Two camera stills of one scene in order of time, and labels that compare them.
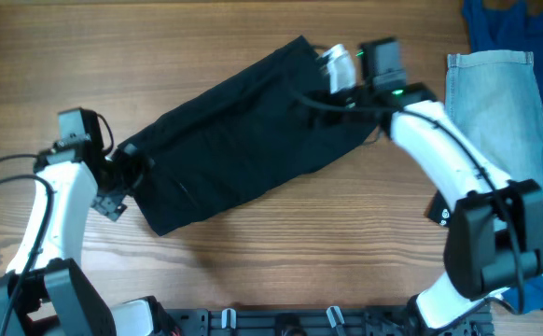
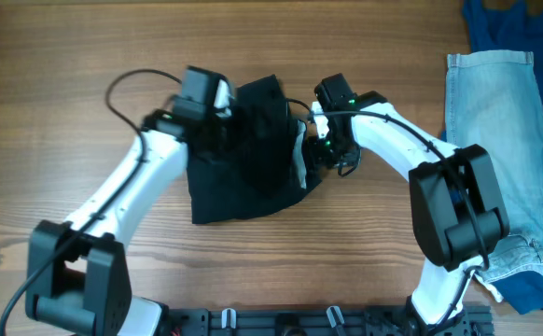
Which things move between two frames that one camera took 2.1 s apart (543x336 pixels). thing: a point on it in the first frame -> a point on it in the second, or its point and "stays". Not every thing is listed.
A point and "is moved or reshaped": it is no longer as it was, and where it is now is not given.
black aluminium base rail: (313, 321) stays
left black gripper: (138, 165) -> (225, 152)
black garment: (242, 139) is moved or reshaped
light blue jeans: (493, 95) stays
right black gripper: (329, 99) -> (318, 152)
